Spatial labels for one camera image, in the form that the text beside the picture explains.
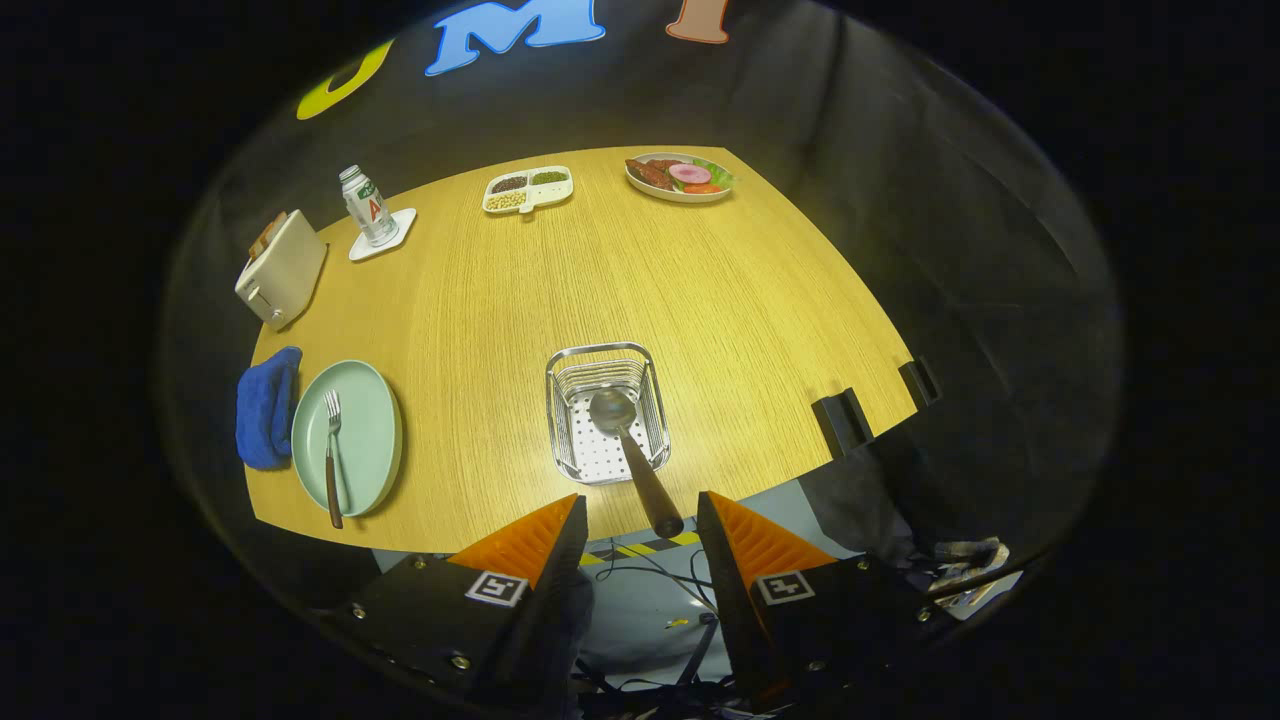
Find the blue cloth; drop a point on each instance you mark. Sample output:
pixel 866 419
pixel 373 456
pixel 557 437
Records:
pixel 265 410

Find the shiny crumpled bag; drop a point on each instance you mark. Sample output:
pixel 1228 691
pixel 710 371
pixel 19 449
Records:
pixel 970 560

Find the white divided bean dish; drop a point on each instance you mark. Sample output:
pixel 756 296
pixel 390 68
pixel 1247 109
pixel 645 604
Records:
pixel 528 190

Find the cream toaster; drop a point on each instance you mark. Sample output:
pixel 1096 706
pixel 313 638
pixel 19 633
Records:
pixel 285 275

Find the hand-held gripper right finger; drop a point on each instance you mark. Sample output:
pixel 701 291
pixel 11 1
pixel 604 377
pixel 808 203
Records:
pixel 728 590

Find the pale green plate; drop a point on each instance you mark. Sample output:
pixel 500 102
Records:
pixel 370 440

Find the toasted bread slice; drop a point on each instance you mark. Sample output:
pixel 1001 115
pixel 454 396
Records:
pixel 276 226
pixel 260 242

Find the white plate of food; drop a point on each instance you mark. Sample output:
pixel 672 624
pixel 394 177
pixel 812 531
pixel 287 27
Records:
pixel 680 178

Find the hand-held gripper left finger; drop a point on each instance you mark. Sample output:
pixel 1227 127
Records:
pixel 560 590

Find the white square coaster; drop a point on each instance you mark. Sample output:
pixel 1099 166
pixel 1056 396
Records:
pixel 400 225

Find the small plastic drink bottle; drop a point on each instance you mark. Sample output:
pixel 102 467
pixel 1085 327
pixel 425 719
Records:
pixel 368 210

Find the black table clamp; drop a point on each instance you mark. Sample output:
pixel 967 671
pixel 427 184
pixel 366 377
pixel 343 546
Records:
pixel 842 420
pixel 920 382

